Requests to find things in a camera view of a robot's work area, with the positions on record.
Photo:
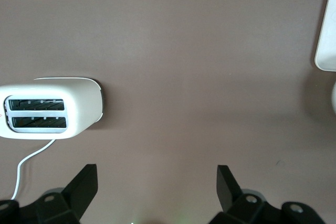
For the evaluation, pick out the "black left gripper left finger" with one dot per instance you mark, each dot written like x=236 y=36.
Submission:
x=73 y=197

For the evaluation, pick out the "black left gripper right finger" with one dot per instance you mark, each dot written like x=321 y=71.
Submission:
x=236 y=205

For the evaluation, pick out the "round cream plate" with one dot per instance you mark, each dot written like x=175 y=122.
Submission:
x=333 y=98

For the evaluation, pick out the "cream rabbit print tray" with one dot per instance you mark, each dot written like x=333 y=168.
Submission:
x=328 y=37

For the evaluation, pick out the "cream two-slot toaster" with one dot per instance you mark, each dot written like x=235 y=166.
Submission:
x=78 y=103

